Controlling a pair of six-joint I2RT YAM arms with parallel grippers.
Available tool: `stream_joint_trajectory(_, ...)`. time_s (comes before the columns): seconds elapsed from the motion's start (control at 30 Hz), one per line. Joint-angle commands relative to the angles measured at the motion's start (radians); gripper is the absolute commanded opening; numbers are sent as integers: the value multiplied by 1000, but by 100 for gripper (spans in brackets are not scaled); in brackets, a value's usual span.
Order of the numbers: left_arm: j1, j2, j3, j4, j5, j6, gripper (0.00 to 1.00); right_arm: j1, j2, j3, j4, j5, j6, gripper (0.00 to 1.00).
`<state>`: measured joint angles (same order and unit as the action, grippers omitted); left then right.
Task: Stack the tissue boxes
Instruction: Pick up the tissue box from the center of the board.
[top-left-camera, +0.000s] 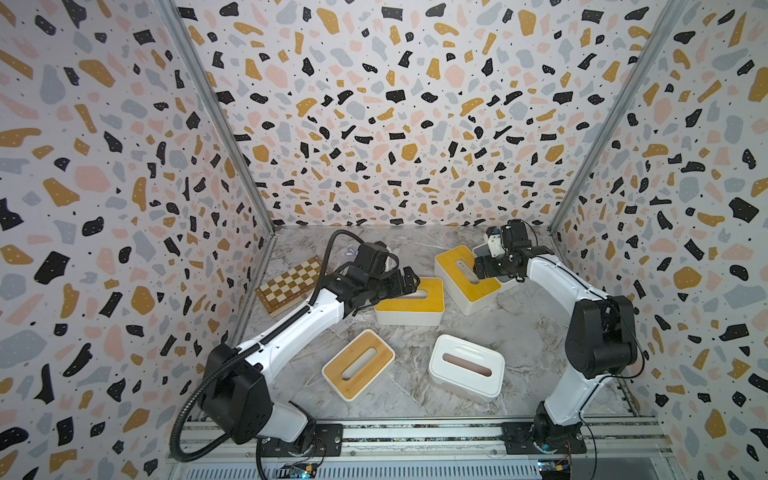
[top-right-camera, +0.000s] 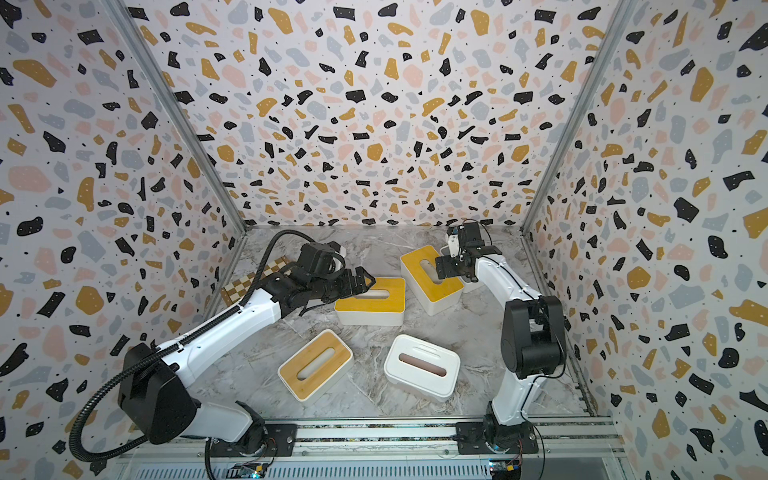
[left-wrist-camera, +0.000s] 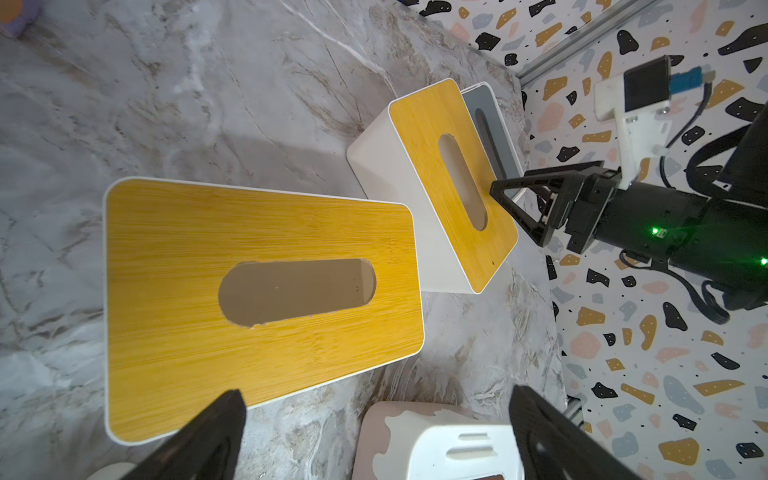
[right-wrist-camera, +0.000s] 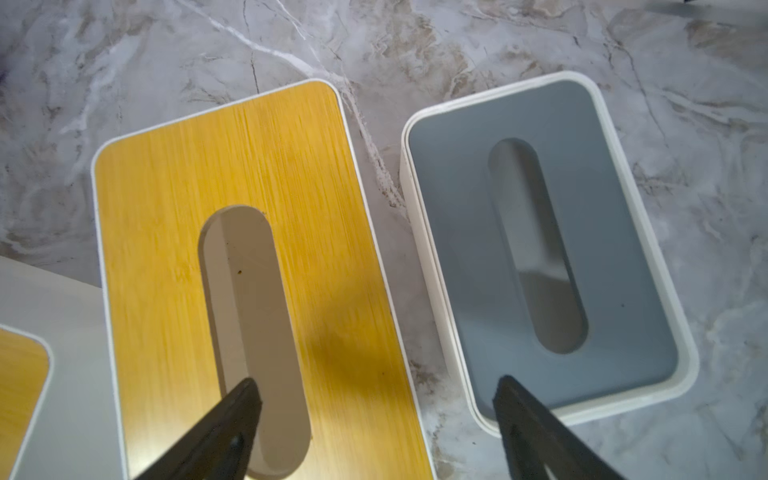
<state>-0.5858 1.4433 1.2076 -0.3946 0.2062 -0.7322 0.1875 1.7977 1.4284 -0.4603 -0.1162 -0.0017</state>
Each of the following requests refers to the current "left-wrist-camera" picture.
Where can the right aluminium corner post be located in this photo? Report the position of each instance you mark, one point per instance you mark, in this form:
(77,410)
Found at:
(613,18)

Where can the grey lid tissue box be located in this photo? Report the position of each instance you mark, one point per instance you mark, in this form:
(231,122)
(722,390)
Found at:
(492,130)

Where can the white pink tissue box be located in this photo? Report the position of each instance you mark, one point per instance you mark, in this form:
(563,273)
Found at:
(415,440)

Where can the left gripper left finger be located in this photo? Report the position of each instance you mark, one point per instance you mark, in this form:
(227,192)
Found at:
(207,447)

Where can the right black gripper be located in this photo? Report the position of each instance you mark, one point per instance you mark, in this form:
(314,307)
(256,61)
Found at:
(576,196)

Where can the purple bunny toy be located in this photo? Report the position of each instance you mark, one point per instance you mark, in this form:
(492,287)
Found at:
(17,15)

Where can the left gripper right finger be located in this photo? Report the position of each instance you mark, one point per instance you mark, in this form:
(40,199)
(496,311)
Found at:
(552,447)

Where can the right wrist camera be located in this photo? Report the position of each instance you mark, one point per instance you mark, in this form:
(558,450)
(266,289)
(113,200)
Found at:
(639,101)

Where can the yellow lid tissue box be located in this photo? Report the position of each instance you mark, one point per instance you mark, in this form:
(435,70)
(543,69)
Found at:
(210,288)
(423,151)

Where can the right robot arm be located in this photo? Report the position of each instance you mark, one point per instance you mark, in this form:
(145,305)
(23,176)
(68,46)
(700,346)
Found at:
(717,229)

